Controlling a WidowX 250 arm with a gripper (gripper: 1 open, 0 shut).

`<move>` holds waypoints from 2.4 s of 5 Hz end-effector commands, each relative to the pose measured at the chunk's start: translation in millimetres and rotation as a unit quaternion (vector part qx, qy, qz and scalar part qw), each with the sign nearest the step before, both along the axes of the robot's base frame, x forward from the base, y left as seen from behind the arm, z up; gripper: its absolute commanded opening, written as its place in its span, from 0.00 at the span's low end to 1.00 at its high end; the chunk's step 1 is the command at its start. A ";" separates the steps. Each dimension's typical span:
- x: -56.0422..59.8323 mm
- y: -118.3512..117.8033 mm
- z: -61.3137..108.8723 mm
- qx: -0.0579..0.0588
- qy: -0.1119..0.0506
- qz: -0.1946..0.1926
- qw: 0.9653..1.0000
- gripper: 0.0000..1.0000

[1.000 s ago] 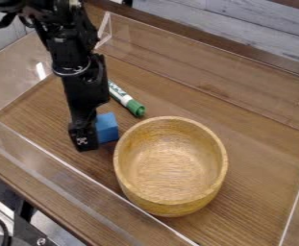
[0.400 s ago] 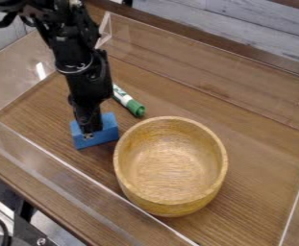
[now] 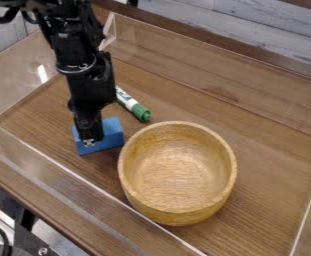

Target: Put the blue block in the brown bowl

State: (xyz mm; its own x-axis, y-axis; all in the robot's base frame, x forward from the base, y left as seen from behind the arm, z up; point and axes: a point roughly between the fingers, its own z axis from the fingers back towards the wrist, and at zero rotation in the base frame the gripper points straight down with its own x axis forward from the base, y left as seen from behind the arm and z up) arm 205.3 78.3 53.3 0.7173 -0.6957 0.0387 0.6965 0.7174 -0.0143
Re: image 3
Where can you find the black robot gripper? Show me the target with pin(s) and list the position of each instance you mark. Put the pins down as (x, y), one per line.
(91, 83)

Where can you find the blue foam block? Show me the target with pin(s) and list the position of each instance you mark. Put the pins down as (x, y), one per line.
(113, 137)

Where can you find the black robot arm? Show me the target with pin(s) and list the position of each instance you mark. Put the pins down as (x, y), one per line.
(73, 34)

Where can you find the brown wooden bowl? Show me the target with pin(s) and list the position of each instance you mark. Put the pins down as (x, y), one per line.
(178, 171)

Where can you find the green white marker pen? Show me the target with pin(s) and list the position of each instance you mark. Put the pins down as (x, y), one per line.
(128, 102)

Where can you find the clear acrylic tray wall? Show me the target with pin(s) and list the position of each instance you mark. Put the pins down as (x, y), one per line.
(256, 105)

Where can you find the black metal table frame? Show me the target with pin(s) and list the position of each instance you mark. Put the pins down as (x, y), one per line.
(24, 239)

